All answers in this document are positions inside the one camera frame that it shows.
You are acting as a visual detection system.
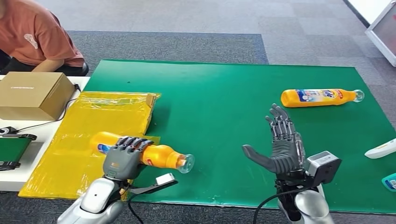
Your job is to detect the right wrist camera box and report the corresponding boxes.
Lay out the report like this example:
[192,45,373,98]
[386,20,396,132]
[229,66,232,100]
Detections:
[304,150,342,188]

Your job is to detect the brown cardboard box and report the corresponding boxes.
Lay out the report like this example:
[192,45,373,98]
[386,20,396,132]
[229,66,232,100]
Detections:
[0,71,77,121]

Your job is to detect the black table cable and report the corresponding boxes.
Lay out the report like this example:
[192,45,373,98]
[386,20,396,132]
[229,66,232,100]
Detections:
[12,83,82,133]

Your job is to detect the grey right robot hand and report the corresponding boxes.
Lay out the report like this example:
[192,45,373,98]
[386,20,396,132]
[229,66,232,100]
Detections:
[241,103,307,175]

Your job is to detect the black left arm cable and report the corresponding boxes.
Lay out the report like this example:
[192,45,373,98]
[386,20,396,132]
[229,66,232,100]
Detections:
[127,193,146,224]

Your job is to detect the orange bottle clear cap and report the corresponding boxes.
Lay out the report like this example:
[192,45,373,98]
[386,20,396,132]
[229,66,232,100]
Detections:
[89,131,196,175]

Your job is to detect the white framed board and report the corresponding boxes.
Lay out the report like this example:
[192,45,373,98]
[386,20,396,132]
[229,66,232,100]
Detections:
[365,0,396,68]

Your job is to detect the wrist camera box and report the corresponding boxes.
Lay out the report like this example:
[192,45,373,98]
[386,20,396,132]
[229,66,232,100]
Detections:
[129,173,179,196]
[304,150,342,188]

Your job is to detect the person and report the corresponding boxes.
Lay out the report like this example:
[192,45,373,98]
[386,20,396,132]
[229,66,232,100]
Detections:
[0,0,90,77]

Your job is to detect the orange bottle blue label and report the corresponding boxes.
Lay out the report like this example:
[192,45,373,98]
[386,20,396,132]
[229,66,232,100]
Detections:
[280,89,365,108]

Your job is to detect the teal container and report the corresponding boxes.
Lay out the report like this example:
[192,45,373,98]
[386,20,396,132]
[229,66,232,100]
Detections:
[381,173,396,193]

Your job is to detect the green black device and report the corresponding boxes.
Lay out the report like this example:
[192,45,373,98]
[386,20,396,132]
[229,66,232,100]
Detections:
[0,133,38,171]

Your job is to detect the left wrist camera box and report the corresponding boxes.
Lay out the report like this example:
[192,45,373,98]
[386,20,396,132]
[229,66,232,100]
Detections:
[129,173,179,196]

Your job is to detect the yellow plastic-wrapped box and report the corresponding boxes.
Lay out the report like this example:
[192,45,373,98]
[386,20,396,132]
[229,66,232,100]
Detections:
[18,91,162,200]

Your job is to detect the green mat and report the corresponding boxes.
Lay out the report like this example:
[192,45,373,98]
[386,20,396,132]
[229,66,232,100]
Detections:
[84,59,396,215]

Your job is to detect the white plastic bottle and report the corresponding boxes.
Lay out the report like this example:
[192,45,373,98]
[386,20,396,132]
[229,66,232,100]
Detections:
[364,138,396,160]

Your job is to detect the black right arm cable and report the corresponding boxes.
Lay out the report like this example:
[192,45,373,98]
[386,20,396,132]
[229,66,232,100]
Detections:
[252,186,313,224]

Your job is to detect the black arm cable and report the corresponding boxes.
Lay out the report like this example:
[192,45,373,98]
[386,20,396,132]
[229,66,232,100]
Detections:
[127,193,146,224]
[252,186,313,224]

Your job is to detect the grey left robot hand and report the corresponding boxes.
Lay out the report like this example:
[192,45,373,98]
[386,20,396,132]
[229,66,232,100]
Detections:
[102,136,155,182]

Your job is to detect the white table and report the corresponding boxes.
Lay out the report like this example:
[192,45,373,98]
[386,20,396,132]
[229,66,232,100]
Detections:
[0,75,91,192]

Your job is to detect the small black camera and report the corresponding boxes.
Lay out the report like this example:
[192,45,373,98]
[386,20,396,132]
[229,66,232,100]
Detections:
[0,126,18,136]

